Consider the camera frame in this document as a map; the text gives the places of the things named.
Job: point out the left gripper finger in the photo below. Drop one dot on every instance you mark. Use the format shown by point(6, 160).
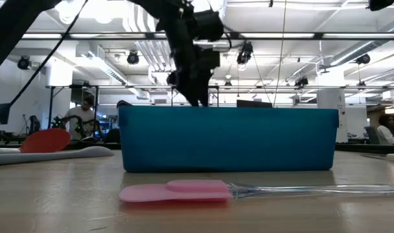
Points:
point(190, 92)
point(206, 90)

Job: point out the black ladle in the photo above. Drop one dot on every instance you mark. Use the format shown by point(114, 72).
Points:
point(124, 103)

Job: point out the grey spoon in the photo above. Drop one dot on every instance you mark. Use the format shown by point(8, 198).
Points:
point(54, 156)

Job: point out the red spoon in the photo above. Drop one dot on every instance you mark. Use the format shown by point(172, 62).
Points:
point(46, 140)

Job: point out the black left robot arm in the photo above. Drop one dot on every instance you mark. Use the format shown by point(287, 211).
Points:
point(15, 32)

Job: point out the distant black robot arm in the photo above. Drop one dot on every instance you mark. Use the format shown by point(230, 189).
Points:
point(77, 124)

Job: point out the black ceiling spotlight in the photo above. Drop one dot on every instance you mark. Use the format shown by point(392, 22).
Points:
point(24, 63)
point(133, 58)
point(301, 82)
point(363, 59)
point(244, 53)

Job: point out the teal plastic bin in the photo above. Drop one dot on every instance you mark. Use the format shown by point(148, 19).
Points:
point(229, 139)

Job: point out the white pillar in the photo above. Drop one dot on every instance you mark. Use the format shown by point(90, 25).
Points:
point(330, 97)

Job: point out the person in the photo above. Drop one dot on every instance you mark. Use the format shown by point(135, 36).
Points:
point(389, 132)
point(82, 118)

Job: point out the grey office chair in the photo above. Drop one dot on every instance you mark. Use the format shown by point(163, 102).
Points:
point(372, 134)

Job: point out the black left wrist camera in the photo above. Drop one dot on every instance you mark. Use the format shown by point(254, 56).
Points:
point(208, 26)

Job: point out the glowing wall lamp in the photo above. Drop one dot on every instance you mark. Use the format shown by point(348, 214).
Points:
point(391, 110)

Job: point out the blue wall screen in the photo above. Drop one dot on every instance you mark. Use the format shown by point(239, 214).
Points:
point(1, 113)

